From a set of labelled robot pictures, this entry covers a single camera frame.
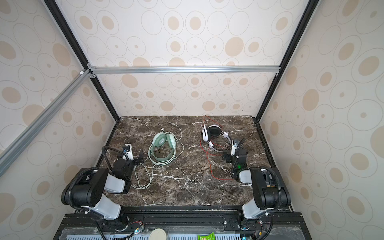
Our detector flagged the mint green headphones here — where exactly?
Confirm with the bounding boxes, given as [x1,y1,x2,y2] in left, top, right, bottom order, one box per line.
[148,129,177,166]

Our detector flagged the silver aluminium rail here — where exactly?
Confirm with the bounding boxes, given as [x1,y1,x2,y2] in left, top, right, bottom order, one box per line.
[90,66,280,74]
[1,70,91,175]

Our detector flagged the black mounting base rail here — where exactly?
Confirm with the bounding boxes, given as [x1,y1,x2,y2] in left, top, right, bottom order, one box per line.
[54,205,311,240]

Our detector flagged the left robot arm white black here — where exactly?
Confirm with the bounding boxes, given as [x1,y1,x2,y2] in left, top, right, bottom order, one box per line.
[61,144,144,220]

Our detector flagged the silver aluminium left rail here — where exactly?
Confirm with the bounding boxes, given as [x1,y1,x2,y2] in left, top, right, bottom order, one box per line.
[1,70,91,175]

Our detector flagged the silver aluminium back rail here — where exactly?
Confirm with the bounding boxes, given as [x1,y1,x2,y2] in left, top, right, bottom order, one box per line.
[90,66,280,74]

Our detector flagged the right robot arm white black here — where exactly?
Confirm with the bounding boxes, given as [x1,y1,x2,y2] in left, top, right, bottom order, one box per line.
[223,138,291,219]

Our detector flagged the cream lid jar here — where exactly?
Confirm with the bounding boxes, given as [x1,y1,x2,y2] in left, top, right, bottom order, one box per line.
[148,229,168,240]

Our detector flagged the white black headphones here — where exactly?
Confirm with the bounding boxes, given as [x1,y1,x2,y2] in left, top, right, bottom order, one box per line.
[201,124,232,153]

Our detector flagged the red headphone cable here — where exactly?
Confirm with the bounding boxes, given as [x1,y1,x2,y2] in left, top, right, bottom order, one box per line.
[199,116,238,182]

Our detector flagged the black frame post left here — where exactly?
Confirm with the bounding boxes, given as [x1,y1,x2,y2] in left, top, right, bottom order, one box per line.
[44,0,120,122]

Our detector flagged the black frame post right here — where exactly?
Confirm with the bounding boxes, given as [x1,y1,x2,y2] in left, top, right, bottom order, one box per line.
[255,0,319,123]

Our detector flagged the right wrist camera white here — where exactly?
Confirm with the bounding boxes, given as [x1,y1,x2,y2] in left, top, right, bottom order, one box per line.
[231,140,240,156]

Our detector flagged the mint green headphone cable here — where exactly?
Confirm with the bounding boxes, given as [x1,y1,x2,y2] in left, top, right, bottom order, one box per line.
[131,121,185,190]

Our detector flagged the green snack packet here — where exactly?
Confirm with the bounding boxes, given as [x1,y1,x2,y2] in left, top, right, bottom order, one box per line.
[197,233,216,240]

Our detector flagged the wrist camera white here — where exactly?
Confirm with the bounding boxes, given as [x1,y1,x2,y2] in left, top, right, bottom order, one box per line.
[231,140,240,156]
[122,144,134,161]

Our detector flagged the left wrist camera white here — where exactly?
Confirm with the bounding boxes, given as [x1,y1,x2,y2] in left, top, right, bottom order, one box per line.
[122,144,134,161]

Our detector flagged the black frame post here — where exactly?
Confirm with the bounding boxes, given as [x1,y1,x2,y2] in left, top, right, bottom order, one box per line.
[255,0,319,123]
[44,0,120,122]

